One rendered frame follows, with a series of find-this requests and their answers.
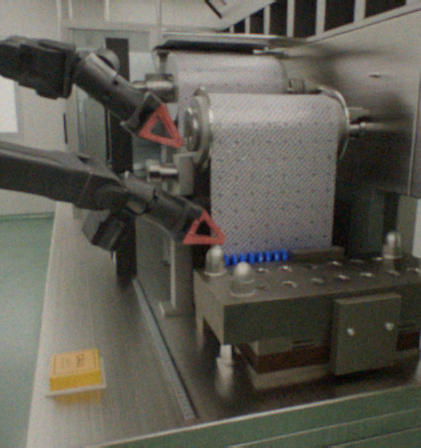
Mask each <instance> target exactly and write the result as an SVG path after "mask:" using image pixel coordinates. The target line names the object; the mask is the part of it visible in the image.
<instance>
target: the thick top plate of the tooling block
mask: <svg viewBox="0 0 421 448"><path fill-rule="evenodd" d="M380 253H381V252H370V253H360V254H349V255H344V259H339V260H329V261H319V262H308V263H298V264H295V263H293V262H291V261H290V260H284V261H274V262H263V263H252V264H248V265H249V266H250V268H251V270H252V278H253V279H254V288H253V289H254V290H255V294H254V295H252V296H249V297H237V296H233V295H231V294H230V288H231V280H232V278H233V270H234V268H235V266H236V265H230V266H227V271H228V274H227V275H225V276H220V277H213V276H208V275H206V274H205V270H206V268H199V269H194V303H195V304H196V306H197V307H198V309H199V310H200V312H201V313H202V315H203V316H204V318H205V319H206V321H207V322H208V324H209V325H210V327H211V328H212V329H213V331H214V332H215V334H216V335H217V337H218V338H219V340H220V341H221V343H222V344H223V346H228V345H234V344H241V343H248V342H255V341H262V340H269V339H276V338H283V337H290V336H297V335H304V334H311V333H318V332H325V331H332V317H333V302H334V299H335V298H344V297H352V296H360V295H368V294H375V293H384V292H394V293H396V294H398V295H400V296H401V301H400V311H399V321H401V320H408V319H415V318H421V274H420V273H418V272H417V269H418V267H419V259H420V258H417V257H415V256H412V255H410V254H407V253H405V252H402V251H401V255H402V257H401V258H399V259H389V258H384V257H381V256H380Z"/></svg>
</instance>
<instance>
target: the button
mask: <svg viewBox="0 0 421 448"><path fill-rule="evenodd" d="M49 382H50V391H51V392H55V391H61V390H68V389H74V388H81V387H87V386H93V385H99V384H101V371H100V364H99V356H98V350H97V349H89V350H82V351H74V352H67V353H59V354H53V355H51V362H50V375H49Z"/></svg>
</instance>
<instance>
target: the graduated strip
mask: <svg viewBox="0 0 421 448"><path fill-rule="evenodd" d="M130 281H131V283H132V286H133V288H134V291H135V294H136V296H137V299H138V301H139V304H140V307H141V309H142V312H143V315H144V317H145V320H146V322H147V325H148V328H149V330H150V333H151V336H152V338H153V341H154V343H155V346H156V349H157V351H158V354H159V357H160V359H161V362H162V364H163V367H164V370H165V372H166V375H167V378H168V380H169V383H170V386H171V388H172V391H173V393H174V396H175V399H176V401H177V404H178V407H179V409H180V412H181V414H182V416H183V419H184V421H190V420H195V419H200V418H201V416H200V414H199V412H198V410H197V408H196V405H195V403H194V401H193V399H192V396H191V394H190V392H189V389H188V387H187V385H186V383H185V380H184V378H183V376H182V374H181V371H180V369H179V367H178V364H177V362H176V360H175V358H174V355H173V353H172V351H171V349H170V346H169V344H168V342H167V340H166V337H165V335H164V333H163V330H162V328H161V326H160V324H159V321H158V319H157V317H156V315H155V312H154V310H153V308H152V306H151V303H150V301H149V299H148V296H147V294H146V292H145V290H144V287H143V285H142V283H141V281H140V279H139V280H130Z"/></svg>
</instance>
